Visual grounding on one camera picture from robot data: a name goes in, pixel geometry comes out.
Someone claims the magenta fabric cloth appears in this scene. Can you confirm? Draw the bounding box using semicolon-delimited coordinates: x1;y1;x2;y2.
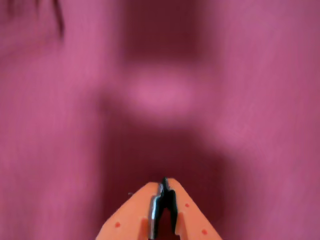
0;0;320;240

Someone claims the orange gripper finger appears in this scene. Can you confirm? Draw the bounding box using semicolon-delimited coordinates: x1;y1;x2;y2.
94;181;164;240
160;176;224;240

